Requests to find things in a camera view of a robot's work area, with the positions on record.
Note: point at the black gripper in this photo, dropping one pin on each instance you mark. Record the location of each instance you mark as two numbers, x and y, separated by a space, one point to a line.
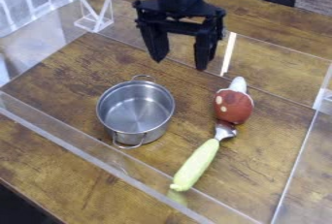
201 20

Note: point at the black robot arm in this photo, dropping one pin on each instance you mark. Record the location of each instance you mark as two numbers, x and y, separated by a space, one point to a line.
187 17

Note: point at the red toy mushroom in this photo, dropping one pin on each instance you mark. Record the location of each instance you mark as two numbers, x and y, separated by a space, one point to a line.
233 103

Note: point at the small steel pot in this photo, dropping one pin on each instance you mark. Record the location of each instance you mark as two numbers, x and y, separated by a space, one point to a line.
135 110

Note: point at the clear acrylic bracket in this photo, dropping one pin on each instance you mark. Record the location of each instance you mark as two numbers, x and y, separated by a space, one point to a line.
94 22

